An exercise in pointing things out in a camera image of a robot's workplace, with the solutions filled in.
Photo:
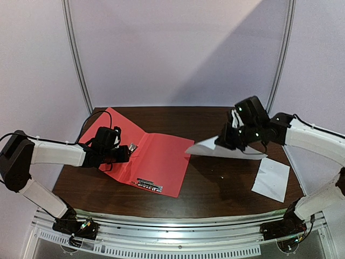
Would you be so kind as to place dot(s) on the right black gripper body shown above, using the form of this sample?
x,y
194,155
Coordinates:
x,y
227,137

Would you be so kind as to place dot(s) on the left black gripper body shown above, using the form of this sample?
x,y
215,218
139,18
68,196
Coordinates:
x,y
109,157

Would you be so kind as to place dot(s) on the large white paper sheet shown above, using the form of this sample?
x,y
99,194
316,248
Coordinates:
x,y
209,148

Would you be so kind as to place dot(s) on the red file folder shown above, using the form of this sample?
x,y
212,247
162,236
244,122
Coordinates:
x,y
159,158

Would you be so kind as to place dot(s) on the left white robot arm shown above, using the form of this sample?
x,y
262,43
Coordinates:
x,y
22,151

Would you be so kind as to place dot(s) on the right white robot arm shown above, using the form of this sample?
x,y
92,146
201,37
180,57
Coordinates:
x,y
317,154

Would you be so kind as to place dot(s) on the metal spine folder clip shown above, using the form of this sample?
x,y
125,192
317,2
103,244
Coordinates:
x,y
132,148

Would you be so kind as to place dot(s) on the metal bottom folder clip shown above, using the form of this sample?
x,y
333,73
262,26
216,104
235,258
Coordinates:
x,y
149,185

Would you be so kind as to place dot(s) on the small white paper sheet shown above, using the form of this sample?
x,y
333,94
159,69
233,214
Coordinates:
x,y
271,180

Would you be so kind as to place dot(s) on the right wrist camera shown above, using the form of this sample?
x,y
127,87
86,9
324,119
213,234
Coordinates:
x,y
249,112

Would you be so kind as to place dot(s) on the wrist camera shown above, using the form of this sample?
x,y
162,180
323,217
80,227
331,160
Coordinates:
x,y
249,112
107,138

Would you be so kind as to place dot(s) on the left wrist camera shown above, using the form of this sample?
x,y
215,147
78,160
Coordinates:
x,y
107,138

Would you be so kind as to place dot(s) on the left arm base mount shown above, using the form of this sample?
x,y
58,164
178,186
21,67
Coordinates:
x,y
77,228

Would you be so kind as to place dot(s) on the aluminium front rail frame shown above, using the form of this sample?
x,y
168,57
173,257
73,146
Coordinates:
x,y
214,237

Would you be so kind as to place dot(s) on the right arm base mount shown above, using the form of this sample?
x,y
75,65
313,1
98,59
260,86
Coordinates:
x,y
289,232

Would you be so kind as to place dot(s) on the right aluminium corner post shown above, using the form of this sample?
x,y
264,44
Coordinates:
x,y
282,54

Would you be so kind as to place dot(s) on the aluminium corner post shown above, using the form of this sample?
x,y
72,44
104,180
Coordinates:
x,y
66,6
282,54

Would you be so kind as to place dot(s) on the left aluminium corner post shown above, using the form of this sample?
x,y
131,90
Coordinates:
x,y
66,6

